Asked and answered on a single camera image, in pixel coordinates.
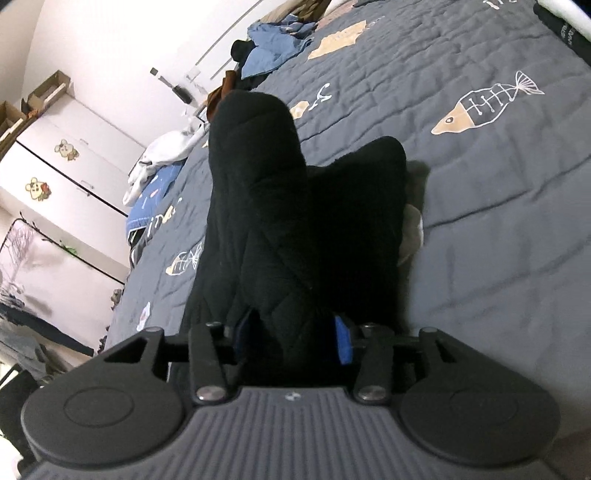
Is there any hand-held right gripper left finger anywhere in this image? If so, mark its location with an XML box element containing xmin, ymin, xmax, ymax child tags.
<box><xmin>102</xmin><ymin>309</ymin><xmax>262</xmax><ymax>407</ymax></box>

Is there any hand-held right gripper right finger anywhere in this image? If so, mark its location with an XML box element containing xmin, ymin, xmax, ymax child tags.
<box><xmin>332</xmin><ymin>314</ymin><xmax>465</xmax><ymax>407</ymax></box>

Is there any black quilted jacket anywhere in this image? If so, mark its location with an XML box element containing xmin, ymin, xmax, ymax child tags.
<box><xmin>178</xmin><ymin>90</ymin><xmax>426</xmax><ymax>388</ymax></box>

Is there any black coat rack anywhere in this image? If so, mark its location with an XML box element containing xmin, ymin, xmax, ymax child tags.
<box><xmin>0</xmin><ymin>212</ymin><xmax>127</xmax><ymax>287</ymax></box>

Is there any grey printed quilt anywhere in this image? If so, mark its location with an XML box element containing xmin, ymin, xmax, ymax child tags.
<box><xmin>97</xmin><ymin>0</ymin><xmax>591</xmax><ymax>480</ymax></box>

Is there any white crumpled garment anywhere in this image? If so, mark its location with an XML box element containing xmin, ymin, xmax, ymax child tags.
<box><xmin>122</xmin><ymin>117</ymin><xmax>211</xmax><ymax>206</ymax></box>

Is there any brown garment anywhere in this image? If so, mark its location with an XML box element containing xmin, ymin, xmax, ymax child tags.
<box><xmin>205</xmin><ymin>69</ymin><xmax>241</xmax><ymax>121</ymax></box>

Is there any white wardrobe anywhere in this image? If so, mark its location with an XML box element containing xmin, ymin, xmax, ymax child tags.
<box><xmin>0</xmin><ymin>85</ymin><xmax>146</xmax><ymax>278</ymax></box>

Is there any black cylindrical device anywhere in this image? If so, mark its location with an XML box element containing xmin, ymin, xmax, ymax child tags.
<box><xmin>150</xmin><ymin>67</ymin><xmax>192</xmax><ymax>104</ymax></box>

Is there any mouse sticker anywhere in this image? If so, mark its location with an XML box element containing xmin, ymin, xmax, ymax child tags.
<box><xmin>54</xmin><ymin>138</ymin><xmax>80</xmax><ymax>162</ymax></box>
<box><xmin>25</xmin><ymin>176</ymin><xmax>52</xmax><ymax>202</ymax></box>

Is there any black crumpled garment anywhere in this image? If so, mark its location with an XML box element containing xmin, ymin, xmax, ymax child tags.
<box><xmin>230</xmin><ymin>39</ymin><xmax>271</xmax><ymax>90</ymax></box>

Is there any blue denim garment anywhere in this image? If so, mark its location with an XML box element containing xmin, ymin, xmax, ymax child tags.
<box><xmin>240</xmin><ymin>14</ymin><xmax>319</xmax><ymax>79</ymax></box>

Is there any white bed headboard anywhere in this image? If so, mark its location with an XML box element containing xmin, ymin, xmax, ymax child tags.
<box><xmin>185</xmin><ymin>0</ymin><xmax>278</xmax><ymax>93</ymax></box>

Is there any open cardboard box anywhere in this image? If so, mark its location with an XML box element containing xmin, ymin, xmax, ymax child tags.
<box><xmin>0</xmin><ymin>100</ymin><xmax>27</xmax><ymax>144</ymax></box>
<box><xmin>27</xmin><ymin>70</ymin><xmax>72</xmax><ymax>114</ymax></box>

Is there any beige garment pile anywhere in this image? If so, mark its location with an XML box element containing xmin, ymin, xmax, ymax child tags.
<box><xmin>259</xmin><ymin>0</ymin><xmax>333</xmax><ymax>24</ymax></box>

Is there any black folded garment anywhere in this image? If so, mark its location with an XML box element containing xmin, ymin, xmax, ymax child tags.
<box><xmin>533</xmin><ymin>2</ymin><xmax>591</xmax><ymax>68</ymax></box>

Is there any white folded towel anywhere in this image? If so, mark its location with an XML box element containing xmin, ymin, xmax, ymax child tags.
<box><xmin>540</xmin><ymin>0</ymin><xmax>591</xmax><ymax>33</ymax></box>

